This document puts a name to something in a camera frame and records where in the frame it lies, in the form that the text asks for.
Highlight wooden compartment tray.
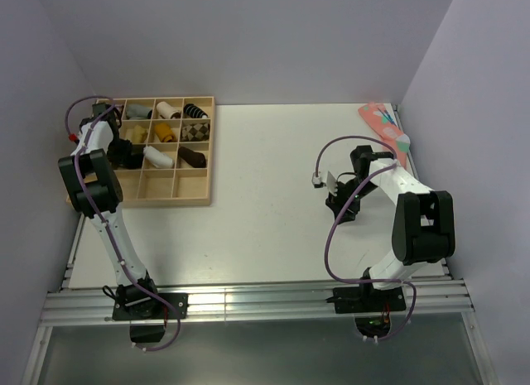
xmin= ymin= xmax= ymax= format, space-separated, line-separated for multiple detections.
xmin=91 ymin=96 xmax=215 ymax=208

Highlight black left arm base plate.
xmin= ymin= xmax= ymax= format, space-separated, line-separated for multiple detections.
xmin=112 ymin=293 xmax=188 ymax=321

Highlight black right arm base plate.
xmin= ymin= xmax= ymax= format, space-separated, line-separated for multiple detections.
xmin=326 ymin=284 xmax=407 ymax=314

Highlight brown checkered rolled sock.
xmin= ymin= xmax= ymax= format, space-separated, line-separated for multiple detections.
xmin=181 ymin=123 xmax=210 ymax=142

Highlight grey blue rolled sock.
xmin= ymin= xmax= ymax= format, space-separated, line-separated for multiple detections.
xmin=125 ymin=103 xmax=152 ymax=120

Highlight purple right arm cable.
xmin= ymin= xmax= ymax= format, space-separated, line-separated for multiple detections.
xmin=315 ymin=135 xmax=417 ymax=343

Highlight dark brown rolled sock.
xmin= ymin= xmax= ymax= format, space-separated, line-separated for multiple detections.
xmin=178 ymin=147 xmax=207 ymax=168

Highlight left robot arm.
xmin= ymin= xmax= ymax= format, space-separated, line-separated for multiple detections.
xmin=58 ymin=99 xmax=162 ymax=320

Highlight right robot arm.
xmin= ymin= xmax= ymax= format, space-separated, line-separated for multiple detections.
xmin=324 ymin=145 xmax=455 ymax=310

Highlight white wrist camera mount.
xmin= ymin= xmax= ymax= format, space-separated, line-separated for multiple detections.
xmin=311 ymin=171 xmax=339 ymax=195

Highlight black white striped rolled sock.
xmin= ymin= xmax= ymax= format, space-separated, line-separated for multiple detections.
xmin=183 ymin=103 xmax=209 ymax=119

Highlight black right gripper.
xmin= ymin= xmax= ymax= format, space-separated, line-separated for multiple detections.
xmin=325 ymin=177 xmax=378 ymax=226

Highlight cream rolled sock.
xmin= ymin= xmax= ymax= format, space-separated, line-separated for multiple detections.
xmin=125 ymin=125 xmax=148 ymax=144

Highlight white brown rolled sock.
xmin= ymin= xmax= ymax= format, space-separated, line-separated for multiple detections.
xmin=157 ymin=101 xmax=181 ymax=119

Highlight pink patterned sock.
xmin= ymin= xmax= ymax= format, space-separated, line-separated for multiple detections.
xmin=358 ymin=102 xmax=411 ymax=168

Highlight mustard yellow rolled sock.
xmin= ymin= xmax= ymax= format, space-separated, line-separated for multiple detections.
xmin=154 ymin=123 xmax=177 ymax=143

